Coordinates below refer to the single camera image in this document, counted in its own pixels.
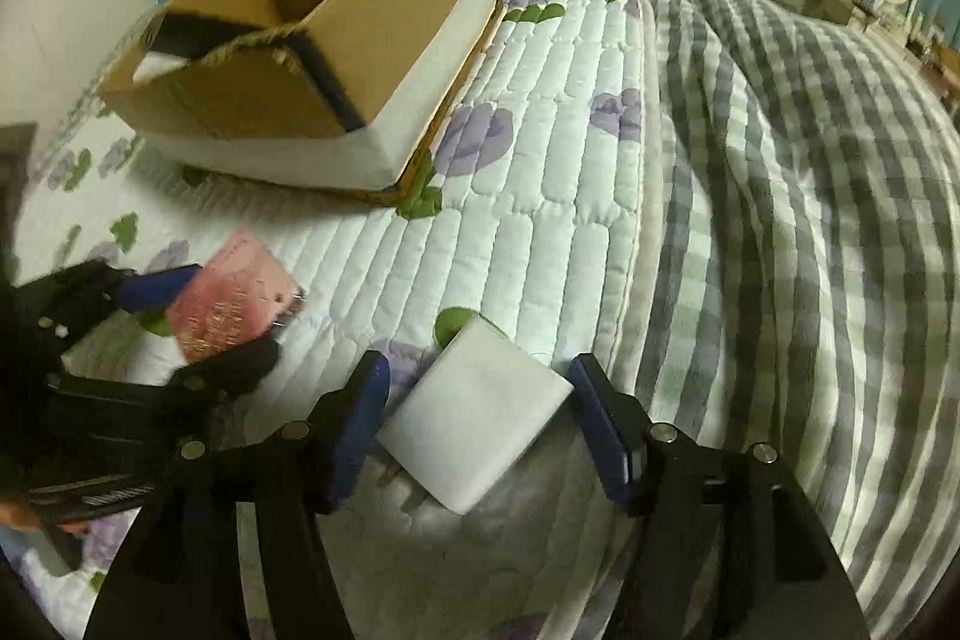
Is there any pink patterned card box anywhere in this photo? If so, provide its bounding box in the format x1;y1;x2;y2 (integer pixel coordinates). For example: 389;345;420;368
166;229;302;364

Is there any black slim rectangular device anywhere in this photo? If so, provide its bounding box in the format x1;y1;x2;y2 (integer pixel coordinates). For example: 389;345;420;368
133;10;368;140

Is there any white wall charger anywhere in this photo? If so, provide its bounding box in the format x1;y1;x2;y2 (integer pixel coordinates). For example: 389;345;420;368
379;315;573;515

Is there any white squeeze bottle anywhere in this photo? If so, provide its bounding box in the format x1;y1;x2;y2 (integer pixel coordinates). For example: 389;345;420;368
132;50;190;83

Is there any person's left hand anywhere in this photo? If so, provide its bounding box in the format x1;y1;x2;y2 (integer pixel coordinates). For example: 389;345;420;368
0;495;89;536

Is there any grey checkered duvet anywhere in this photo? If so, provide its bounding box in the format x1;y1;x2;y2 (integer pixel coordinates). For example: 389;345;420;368
626;0;958;638

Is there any brown cardboard box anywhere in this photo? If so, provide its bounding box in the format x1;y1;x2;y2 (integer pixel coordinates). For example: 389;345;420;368
99;0;503;206

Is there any white floral quilted pad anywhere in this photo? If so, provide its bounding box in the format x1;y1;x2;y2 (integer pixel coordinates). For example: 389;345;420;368
14;0;662;638

